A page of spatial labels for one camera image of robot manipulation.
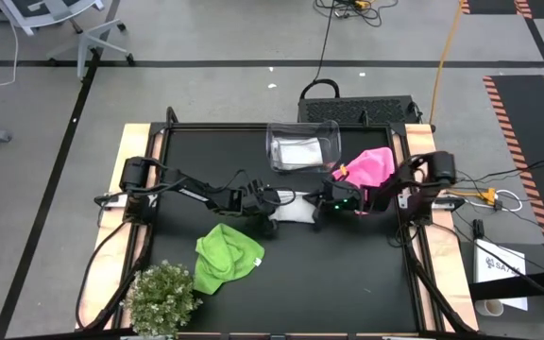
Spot black mat orange-striped edges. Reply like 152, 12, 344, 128
458, 0, 533, 16
482, 74, 544, 271

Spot dark desk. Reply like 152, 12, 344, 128
460, 235, 544, 327

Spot grey office chair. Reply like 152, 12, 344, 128
0, 0, 136, 79

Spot black power cable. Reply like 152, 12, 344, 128
298, 0, 342, 101

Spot white coiled cable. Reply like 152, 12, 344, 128
494, 188, 524, 213

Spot white power strip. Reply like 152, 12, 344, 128
95, 192, 129, 210
432, 196, 468, 212

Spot green microfiber towel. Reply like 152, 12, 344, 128
193, 222, 266, 297

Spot pink microfiber towel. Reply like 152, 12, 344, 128
331, 146, 397, 216

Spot black metal beam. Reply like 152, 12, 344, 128
468, 267, 544, 302

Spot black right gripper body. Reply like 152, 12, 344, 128
320, 178, 366, 214

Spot black computer case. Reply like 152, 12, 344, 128
297, 95, 417, 127

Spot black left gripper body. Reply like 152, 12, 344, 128
237, 180, 279, 219

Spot tape roll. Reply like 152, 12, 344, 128
474, 297, 505, 318

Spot clear plastic bin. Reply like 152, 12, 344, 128
264, 119, 343, 175

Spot tangled black cables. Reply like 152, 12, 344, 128
314, 0, 400, 27

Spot black aluminium table frame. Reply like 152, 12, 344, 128
76, 106, 479, 340

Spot yellow cable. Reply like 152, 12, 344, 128
429, 0, 465, 126

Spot yellow connector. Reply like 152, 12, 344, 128
446, 187, 498, 203

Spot small potted plant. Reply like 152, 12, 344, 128
122, 259, 204, 339

